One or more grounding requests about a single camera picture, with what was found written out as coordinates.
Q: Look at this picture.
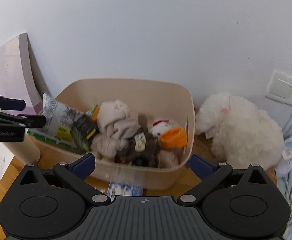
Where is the blue white tissue pack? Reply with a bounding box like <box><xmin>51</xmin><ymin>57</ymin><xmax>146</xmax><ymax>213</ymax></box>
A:
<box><xmin>107</xmin><ymin>182</ymin><xmax>143</xmax><ymax>199</ymax></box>

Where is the silver green chip bag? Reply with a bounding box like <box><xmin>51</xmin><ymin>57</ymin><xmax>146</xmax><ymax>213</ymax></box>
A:
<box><xmin>28</xmin><ymin>93</ymin><xmax>98</xmax><ymax>151</ymax></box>

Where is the beige purple knit sock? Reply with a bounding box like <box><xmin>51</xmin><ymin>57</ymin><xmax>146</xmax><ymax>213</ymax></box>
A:
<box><xmin>91</xmin><ymin>100</ymin><xmax>140</xmax><ymax>161</ymax></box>

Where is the hello kitty plush clip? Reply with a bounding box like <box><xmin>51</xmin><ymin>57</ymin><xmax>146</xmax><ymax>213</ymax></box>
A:
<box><xmin>149</xmin><ymin>119</ymin><xmax>180</xmax><ymax>139</ymax></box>

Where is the pink fluffy sock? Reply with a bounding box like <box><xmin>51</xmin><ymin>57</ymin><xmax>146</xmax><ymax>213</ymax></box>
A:
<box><xmin>158</xmin><ymin>150</ymin><xmax>179</xmax><ymax>168</ymax></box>

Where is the orange bear print box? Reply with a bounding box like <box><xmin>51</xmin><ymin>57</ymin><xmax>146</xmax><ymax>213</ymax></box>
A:
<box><xmin>90</xmin><ymin>106</ymin><xmax>100</xmax><ymax>122</ymax></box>

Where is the lilac headboard panel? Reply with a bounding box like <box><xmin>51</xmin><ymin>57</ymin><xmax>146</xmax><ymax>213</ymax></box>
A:
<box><xmin>0</xmin><ymin>33</ymin><xmax>43</xmax><ymax>114</ymax></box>

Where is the white fluffy plush toy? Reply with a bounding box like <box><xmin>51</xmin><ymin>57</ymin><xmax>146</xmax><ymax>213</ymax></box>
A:
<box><xmin>195</xmin><ymin>92</ymin><xmax>285</xmax><ymax>170</ymax></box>

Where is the white charger plug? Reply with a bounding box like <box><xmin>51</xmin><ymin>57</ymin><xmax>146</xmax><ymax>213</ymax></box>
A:
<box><xmin>275</xmin><ymin>148</ymin><xmax>292</xmax><ymax>179</ymax></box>

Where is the beige plastic storage bin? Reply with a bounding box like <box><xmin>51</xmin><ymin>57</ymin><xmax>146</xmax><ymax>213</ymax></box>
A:
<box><xmin>26</xmin><ymin>77</ymin><xmax>196</xmax><ymax>191</ymax></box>

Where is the white wall socket panel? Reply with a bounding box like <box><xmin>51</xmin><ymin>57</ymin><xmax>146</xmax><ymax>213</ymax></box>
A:
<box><xmin>265</xmin><ymin>70</ymin><xmax>292</xmax><ymax>106</ymax></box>

